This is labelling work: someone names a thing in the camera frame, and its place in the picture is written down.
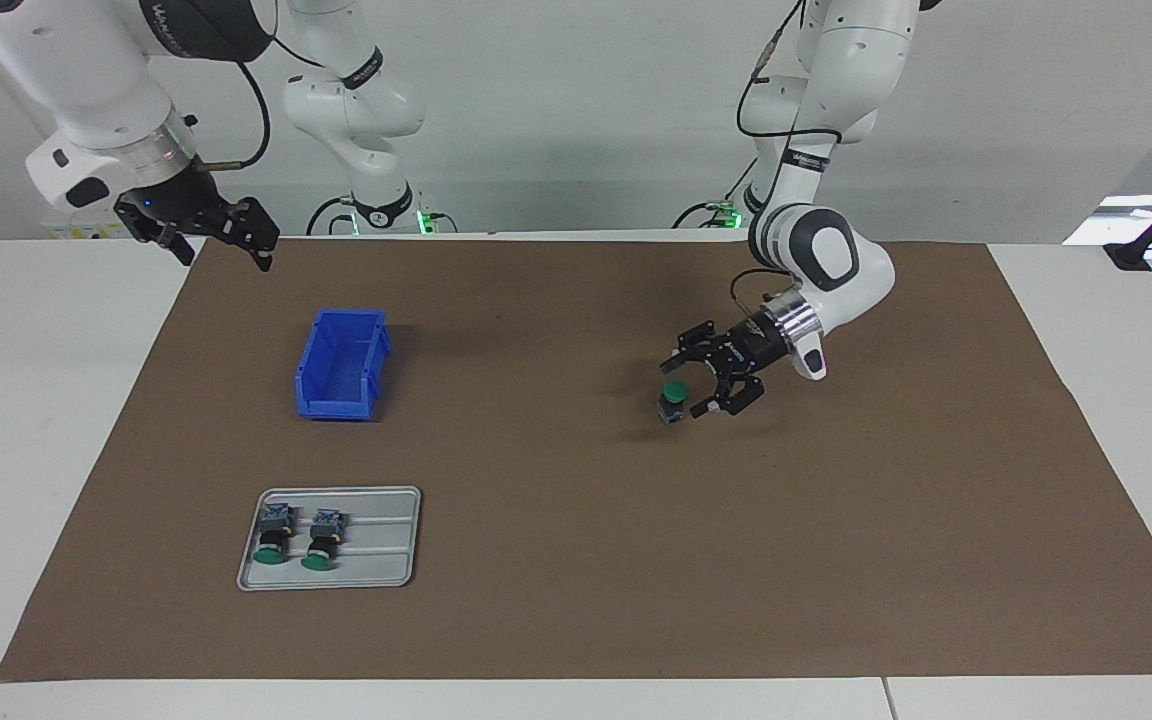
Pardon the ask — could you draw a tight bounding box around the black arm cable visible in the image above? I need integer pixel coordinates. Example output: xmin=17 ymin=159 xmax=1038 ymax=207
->
xmin=731 ymin=0 xmax=847 ymax=301
xmin=201 ymin=35 xmax=352 ymax=171

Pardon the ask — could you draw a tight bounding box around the black base cable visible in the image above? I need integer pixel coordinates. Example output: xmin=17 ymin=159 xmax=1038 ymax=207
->
xmin=674 ymin=200 xmax=737 ymax=229
xmin=306 ymin=195 xmax=357 ymax=236

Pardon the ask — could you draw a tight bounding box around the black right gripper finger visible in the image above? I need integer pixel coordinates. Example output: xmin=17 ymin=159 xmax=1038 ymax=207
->
xmin=202 ymin=197 xmax=280 ymax=273
xmin=149 ymin=224 xmax=198 ymax=268

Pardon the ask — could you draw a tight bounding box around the silver metal tray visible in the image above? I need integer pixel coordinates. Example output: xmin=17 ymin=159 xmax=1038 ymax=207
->
xmin=236 ymin=486 xmax=423 ymax=592

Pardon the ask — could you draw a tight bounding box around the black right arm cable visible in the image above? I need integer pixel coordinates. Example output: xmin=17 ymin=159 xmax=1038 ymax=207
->
xmin=201 ymin=35 xmax=352 ymax=171

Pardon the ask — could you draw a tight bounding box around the blue plastic storage bin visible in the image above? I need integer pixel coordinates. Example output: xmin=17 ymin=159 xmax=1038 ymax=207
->
xmin=294 ymin=308 xmax=392 ymax=422

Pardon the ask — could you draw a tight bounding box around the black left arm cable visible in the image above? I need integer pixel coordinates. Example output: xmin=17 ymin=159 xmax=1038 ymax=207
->
xmin=731 ymin=0 xmax=847 ymax=301

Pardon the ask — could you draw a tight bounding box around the brown table mat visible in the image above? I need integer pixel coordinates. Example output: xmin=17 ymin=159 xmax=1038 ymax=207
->
xmin=0 ymin=237 xmax=1152 ymax=683

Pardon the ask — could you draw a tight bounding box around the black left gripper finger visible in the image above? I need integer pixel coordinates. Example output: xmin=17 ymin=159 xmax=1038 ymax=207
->
xmin=661 ymin=320 xmax=733 ymax=377
xmin=689 ymin=370 xmax=768 ymax=420

